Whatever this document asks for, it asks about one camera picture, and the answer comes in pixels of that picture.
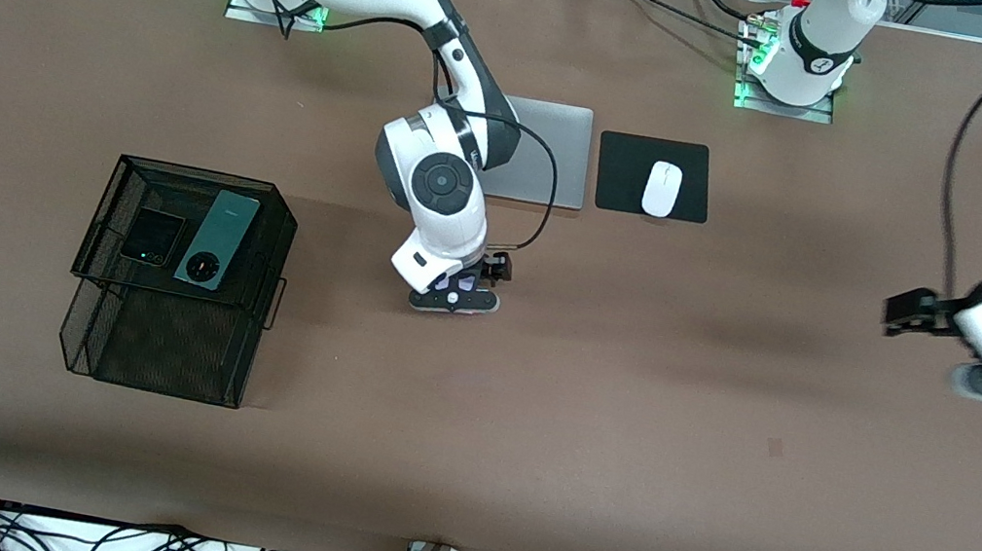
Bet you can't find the lilac flip phone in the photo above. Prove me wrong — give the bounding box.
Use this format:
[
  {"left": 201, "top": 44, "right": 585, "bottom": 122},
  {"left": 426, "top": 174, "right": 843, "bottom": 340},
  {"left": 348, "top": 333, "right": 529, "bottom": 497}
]
[{"left": 444, "top": 271, "right": 480, "bottom": 302}]

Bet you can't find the dark green smartphone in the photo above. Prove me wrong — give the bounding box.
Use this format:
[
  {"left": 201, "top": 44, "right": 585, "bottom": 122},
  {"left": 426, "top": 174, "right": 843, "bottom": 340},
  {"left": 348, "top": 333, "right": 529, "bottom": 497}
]
[{"left": 171, "top": 183, "right": 264, "bottom": 298}]

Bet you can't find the black flip phone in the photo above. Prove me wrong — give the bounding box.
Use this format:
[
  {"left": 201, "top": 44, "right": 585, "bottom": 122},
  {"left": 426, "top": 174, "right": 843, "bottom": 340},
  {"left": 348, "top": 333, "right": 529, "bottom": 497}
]
[{"left": 118, "top": 204, "right": 188, "bottom": 272}]

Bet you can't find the grey closed laptop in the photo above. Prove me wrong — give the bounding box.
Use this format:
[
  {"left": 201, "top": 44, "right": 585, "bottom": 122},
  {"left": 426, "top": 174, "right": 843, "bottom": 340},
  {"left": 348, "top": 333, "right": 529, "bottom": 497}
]
[{"left": 476, "top": 93, "right": 598, "bottom": 212}]

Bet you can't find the black mouse pad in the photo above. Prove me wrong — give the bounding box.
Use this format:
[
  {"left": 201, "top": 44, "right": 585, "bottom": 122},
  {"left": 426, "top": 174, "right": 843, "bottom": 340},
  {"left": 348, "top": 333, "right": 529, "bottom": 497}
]
[{"left": 590, "top": 129, "right": 719, "bottom": 227}]

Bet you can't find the white computer mouse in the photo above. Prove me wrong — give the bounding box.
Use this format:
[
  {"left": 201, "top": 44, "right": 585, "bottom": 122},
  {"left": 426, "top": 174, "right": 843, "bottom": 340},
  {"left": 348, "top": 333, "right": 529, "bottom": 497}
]
[{"left": 638, "top": 159, "right": 686, "bottom": 221}]

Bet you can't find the black mesh two-tier tray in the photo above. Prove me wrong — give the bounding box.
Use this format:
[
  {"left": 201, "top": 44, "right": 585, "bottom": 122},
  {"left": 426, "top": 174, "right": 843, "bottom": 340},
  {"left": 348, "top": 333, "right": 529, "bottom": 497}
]
[{"left": 52, "top": 149, "right": 305, "bottom": 416}]

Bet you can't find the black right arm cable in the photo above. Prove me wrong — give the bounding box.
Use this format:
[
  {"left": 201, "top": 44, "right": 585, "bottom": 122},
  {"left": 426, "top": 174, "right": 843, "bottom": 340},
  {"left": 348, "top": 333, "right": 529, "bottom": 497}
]
[{"left": 168, "top": 0, "right": 588, "bottom": 261}]

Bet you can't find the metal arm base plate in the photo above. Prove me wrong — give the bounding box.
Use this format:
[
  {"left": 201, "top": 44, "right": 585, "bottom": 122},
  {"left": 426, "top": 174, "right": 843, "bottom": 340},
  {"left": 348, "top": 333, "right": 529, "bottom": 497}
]
[
  {"left": 224, "top": 0, "right": 333, "bottom": 36},
  {"left": 729, "top": 16, "right": 848, "bottom": 126}
]

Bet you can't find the black cable on table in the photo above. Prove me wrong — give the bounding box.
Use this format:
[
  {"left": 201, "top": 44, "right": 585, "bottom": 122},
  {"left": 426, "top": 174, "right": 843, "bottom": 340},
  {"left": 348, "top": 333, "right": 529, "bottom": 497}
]
[{"left": 574, "top": 0, "right": 772, "bottom": 52}]

